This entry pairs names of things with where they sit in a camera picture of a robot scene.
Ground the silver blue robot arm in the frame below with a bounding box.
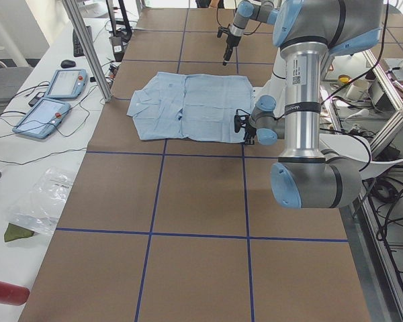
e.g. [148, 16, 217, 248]
[217, 1, 279, 66]
[224, 1, 383, 208]

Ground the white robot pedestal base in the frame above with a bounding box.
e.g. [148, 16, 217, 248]
[254, 49, 286, 104]

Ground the black cable on desk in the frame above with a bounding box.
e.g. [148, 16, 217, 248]
[0, 83, 91, 167]

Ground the aluminium frame post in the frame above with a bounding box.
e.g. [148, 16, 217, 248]
[62, 0, 112, 103]

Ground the clear plastic bag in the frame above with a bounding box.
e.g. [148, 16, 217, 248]
[7, 167, 77, 235]

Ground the white curved panel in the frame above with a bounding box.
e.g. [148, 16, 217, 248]
[320, 133, 403, 180]

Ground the black keyboard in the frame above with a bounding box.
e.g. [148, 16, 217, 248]
[73, 30, 85, 57]

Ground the upper blue teach pendant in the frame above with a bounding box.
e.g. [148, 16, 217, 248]
[44, 68, 87, 100]

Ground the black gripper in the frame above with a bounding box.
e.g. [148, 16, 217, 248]
[217, 24, 242, 66]
[234, 109, 255, 145]

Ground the red bottle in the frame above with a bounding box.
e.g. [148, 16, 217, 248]
[0, 281, 30, 306]

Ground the black computer mouse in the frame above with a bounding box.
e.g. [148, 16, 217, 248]
[60, 59, 76, 68]

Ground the blue teach pendant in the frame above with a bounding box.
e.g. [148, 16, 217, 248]
[12, 98, 71, 139]
[44, 68, 87, 100]

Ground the green cloth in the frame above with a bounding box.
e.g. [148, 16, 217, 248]
[3, 223, 35, 243]

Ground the light blue button shirt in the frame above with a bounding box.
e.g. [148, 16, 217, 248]
[127, 72, 254, 144]

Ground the lower blue teach pendant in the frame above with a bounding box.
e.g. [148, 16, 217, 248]
[12, 98, 71, 139]

